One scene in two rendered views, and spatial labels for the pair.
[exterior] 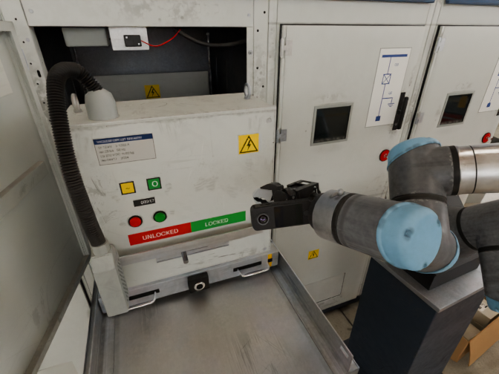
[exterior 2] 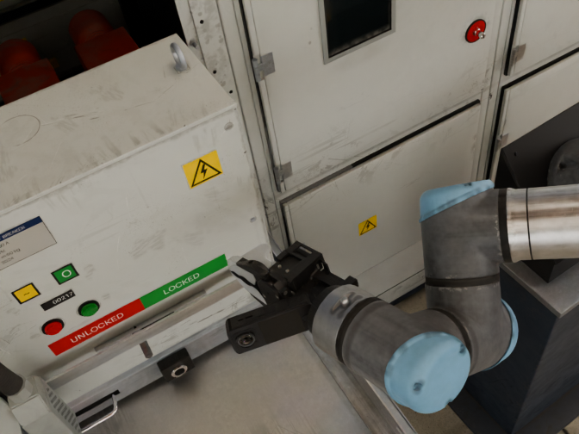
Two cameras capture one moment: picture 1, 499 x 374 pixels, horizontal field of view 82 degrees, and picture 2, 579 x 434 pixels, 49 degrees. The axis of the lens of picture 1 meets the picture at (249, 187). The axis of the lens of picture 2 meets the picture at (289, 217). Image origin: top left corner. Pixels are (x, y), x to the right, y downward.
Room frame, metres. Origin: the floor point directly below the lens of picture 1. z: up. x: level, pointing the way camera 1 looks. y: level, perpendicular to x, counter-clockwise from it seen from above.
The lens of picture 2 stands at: (0.02, -0.10, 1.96)
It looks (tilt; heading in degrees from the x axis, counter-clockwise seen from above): 50 degrees down; 359
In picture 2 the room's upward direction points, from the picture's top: 11 degrees counter-clockwise
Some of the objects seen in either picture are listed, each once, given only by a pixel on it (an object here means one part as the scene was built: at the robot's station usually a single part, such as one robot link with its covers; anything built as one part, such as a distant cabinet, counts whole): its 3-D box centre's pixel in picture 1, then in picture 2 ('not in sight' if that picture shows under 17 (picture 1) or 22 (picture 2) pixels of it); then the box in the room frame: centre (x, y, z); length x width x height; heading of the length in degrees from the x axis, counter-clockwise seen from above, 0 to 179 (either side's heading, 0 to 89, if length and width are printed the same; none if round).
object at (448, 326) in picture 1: (405, 325); (531, 313); (0.86, -0.72, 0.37); 0.32 x 0.30 x 0.73; 114
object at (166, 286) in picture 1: (196, 274); (169, 350); (0.65, 0.17, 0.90); 0.54 x 0.05 x 0.06; 111
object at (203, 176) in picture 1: (188, 208); (131, 283); (0.64, 0.16, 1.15); 0.48 x 0.01 x 0.48; 111
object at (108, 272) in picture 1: (111, 277); (45, 413); (0.50, 0.33, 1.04); 0.08 x 0.05 x 0.17; 21
